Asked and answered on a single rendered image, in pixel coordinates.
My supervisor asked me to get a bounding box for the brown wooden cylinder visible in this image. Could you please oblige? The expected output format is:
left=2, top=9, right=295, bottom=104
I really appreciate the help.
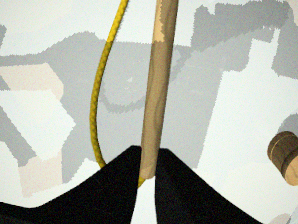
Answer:
left=267, top=131, right=298, bottom=186

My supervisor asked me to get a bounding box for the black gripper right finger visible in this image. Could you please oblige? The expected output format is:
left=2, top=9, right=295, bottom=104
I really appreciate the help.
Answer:
left=154, top=148, right=262, bottom=224

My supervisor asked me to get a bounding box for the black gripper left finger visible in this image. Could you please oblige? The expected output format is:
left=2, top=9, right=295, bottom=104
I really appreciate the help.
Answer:
left=0, top=145, right=142, bottom=224

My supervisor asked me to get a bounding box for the wooden stick with yellow string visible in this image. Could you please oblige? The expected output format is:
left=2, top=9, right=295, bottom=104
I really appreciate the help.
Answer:
left=89, top=0, right=180, bottom=189

